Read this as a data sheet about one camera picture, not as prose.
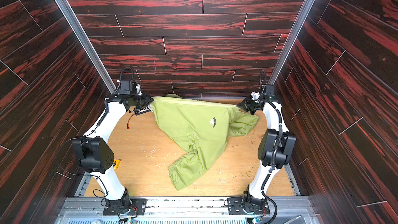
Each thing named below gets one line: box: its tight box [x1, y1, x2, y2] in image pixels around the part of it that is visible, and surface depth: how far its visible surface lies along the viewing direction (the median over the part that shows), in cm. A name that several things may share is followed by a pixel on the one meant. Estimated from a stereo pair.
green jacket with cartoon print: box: [152, 94, 259, 191], surface depth 92 cm
